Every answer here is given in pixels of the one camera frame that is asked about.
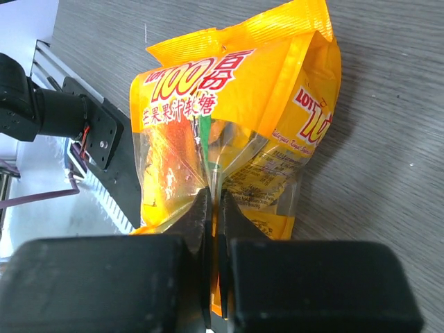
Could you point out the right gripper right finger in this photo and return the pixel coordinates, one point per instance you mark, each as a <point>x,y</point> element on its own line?
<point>308,286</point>

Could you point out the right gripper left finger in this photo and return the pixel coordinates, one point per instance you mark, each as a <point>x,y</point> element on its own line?
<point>139,283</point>

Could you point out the orange candy bag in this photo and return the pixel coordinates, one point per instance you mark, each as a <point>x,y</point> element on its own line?
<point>240,109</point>

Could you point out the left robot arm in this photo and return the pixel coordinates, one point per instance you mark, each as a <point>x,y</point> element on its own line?
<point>28,111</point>

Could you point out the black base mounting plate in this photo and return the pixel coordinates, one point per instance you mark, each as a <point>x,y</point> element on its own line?
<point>121,180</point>

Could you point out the white slotted cable duct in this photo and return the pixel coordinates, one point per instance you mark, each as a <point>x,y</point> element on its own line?
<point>77,162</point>

